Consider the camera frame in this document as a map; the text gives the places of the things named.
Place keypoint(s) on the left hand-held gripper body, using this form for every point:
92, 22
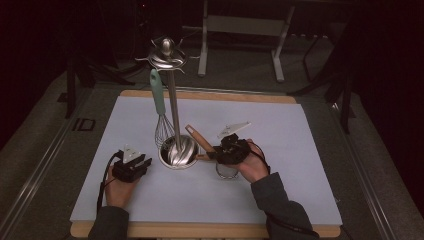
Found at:
128, 170

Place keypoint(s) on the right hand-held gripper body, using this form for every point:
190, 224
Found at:
233, 151

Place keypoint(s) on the steel utensil stand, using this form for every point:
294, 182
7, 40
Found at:
174, 110

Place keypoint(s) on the person's left hand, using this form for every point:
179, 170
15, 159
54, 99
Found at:
120, 191

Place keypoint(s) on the person's right hand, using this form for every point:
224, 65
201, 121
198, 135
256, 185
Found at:
255, 165

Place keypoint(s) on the light blue table mat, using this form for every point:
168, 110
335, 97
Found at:
266, 186

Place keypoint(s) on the black stand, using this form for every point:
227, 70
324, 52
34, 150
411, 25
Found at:
345, 103
70, 90

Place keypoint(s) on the grey metal frame stand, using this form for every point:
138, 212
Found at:
246, 26

